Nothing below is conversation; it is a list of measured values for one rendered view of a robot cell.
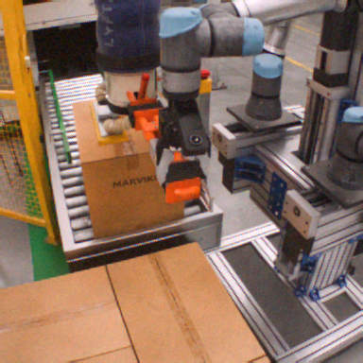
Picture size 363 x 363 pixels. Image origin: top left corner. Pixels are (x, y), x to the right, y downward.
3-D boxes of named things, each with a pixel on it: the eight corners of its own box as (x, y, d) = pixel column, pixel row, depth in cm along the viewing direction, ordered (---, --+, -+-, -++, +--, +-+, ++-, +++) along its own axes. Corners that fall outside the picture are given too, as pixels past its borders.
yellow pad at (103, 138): (89, 105, 148) (88, 94, 145) (113, 102, 151) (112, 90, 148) (98, 146, 122) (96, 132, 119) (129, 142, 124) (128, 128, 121)
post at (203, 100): (192, 223, 255) (195, 77, 198) (201, 220, 257) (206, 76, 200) (196, 230, 250) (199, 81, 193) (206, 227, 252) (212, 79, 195)
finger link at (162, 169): (156, 173, 87) (171, 137, 83) (163, 188, 82) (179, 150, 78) (144, 170, 86) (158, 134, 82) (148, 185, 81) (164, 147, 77)
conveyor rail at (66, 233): (41, 95, 339) (37, 76, 329) (45, 94, 341) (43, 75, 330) (72, 280, 162) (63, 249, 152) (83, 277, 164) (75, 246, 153)
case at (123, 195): (81, 169, 209) (71, 102, 186) (151, 157, 219) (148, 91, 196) (95, 242, 162) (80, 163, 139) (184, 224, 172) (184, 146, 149)
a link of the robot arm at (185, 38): (212, 12, 62) (163, 13, 61) (210, 71, 69) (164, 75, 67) (199, 5, 69) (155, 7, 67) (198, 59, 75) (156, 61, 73)
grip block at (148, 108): (128, 119, 115) (126, 101, 112) (159, 114, 118) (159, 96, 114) (132, 131, 109) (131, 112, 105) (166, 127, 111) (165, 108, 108)
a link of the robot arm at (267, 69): (250, 95, 144) (252, 60, 136) (250, 82, 155) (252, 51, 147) (282, 97, 142) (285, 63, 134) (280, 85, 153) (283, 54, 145)
